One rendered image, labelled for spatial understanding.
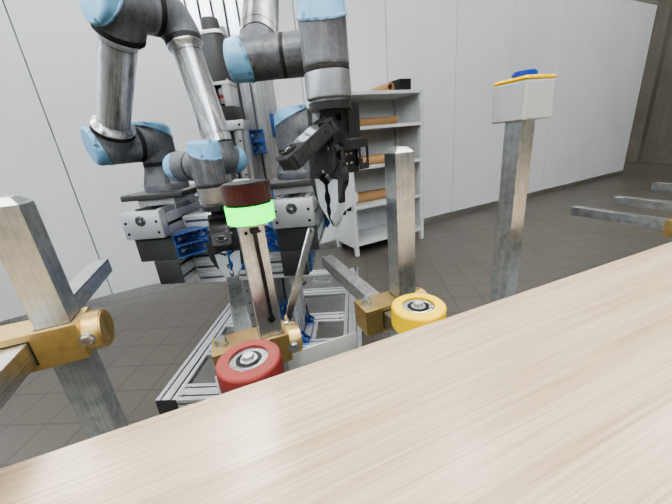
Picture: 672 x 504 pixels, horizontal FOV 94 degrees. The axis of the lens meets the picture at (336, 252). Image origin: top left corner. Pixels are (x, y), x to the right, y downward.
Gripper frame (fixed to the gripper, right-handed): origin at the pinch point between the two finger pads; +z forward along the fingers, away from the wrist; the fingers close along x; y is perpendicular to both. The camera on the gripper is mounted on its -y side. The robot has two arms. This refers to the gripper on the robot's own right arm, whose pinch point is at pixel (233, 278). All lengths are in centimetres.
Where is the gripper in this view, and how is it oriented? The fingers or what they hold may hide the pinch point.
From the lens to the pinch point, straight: 88.5
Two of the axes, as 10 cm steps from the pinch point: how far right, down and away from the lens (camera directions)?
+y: -3.7, -2.8, 8.9
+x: -9.2, 2.1, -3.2
